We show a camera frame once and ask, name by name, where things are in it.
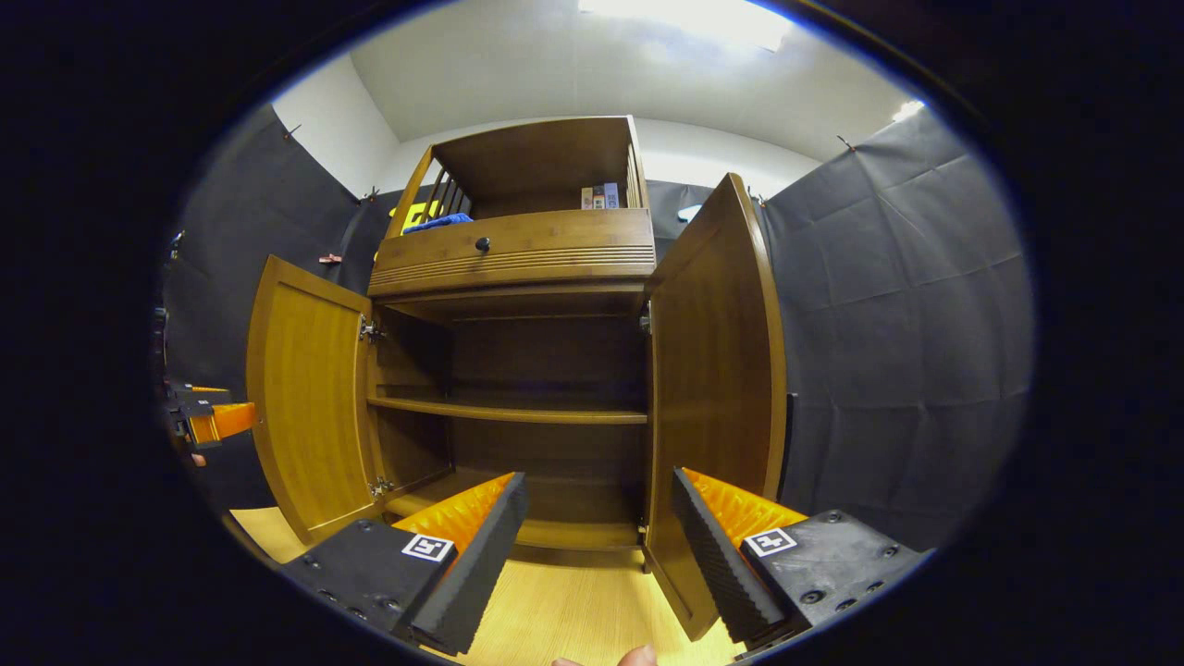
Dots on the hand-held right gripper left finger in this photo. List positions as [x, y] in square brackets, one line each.
[481, 560]

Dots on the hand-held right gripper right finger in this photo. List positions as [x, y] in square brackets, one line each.
[717, 569]

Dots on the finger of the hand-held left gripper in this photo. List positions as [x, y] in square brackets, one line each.
[203, 392]
[227, 421]

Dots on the wooden shoe cabinet door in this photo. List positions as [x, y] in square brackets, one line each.
[712, 370]
[305, 398]

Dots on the wooden double-door shoe cabinet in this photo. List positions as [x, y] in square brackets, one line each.
[546, 361]

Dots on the metal door hinge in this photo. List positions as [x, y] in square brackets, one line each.
[646, 319]
[381, 487]
[372, 329]

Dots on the wooden cabinet shelf board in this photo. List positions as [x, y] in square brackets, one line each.
[518, 412]

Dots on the wooden cabinet drawer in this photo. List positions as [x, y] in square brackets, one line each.
[573, 236]

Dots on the blue cloth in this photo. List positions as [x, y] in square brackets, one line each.
[439, 222]

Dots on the black backdrop cloth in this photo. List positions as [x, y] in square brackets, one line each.
[906, 324]

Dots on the small ceiling light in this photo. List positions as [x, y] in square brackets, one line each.
[908, 110]

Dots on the large ceiling light panel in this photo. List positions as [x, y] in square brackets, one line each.
[694, 17]

